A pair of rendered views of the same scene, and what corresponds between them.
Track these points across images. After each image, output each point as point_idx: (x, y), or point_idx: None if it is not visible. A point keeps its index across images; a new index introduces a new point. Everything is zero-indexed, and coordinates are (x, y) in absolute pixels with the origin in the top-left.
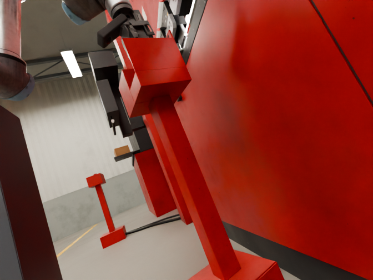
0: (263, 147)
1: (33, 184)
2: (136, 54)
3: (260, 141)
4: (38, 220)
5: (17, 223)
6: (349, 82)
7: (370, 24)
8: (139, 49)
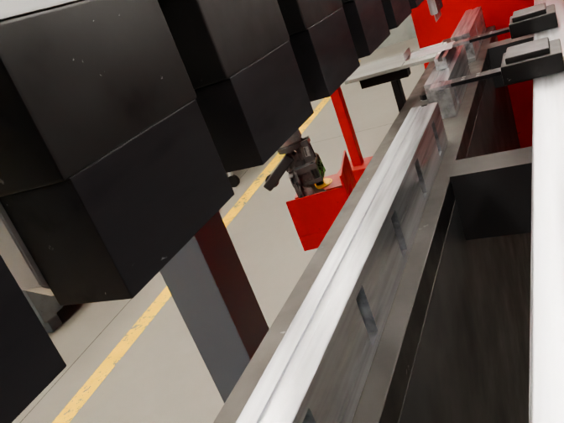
0: None
1: (236, 262)
2: (300, 218)
3: None
4: (244, 292)
5: (232, 309)
6: None
7: None
8: (303, 211)
